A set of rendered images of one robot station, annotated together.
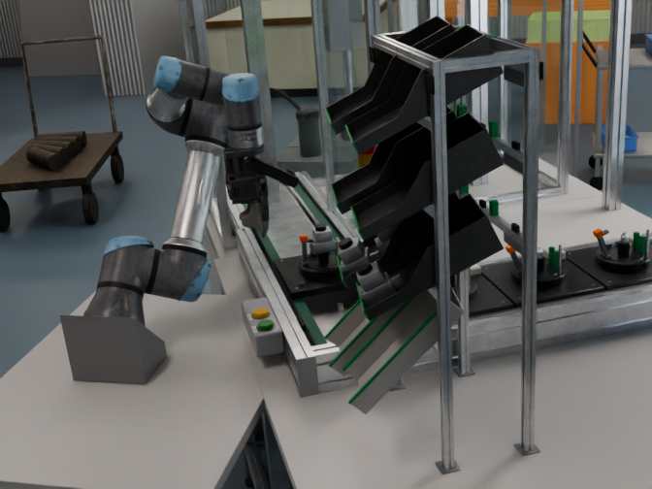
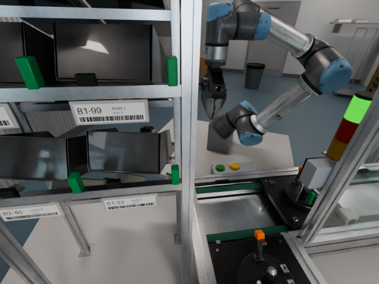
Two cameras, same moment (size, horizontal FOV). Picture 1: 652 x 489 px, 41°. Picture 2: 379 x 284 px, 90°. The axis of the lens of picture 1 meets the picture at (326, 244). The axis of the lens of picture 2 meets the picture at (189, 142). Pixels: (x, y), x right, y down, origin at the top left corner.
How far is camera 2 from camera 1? 1.92 m
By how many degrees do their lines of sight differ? 82
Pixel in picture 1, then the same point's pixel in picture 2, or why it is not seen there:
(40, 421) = not seen: hidden behind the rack
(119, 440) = not seen: hidden behind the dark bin
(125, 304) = (220, 121)
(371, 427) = (142, 218)
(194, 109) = (314, 55)
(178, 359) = (225, 156)
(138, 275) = (233, 116)
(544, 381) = not seen: outside the picture
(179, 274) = (240, 127)
